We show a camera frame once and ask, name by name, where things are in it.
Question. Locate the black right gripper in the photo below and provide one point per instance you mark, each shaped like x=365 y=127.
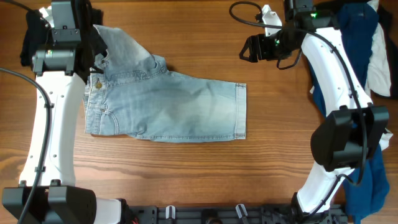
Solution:
x=255 y=43

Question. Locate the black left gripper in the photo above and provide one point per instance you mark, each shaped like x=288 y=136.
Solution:
x=99 y=43

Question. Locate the light blue denim shorts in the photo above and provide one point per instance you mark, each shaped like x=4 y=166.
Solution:
x=136 y=94

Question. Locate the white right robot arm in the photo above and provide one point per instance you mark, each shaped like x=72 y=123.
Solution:
x=353 y=126

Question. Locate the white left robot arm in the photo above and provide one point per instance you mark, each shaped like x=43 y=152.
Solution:
x=46 y=192

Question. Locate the folded black garment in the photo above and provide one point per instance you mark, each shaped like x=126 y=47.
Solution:
x=37 y=34

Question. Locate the black garment with white print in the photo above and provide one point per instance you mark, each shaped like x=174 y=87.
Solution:
x=390 y=46

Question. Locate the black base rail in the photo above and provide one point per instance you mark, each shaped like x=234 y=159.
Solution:
x=266 y=214

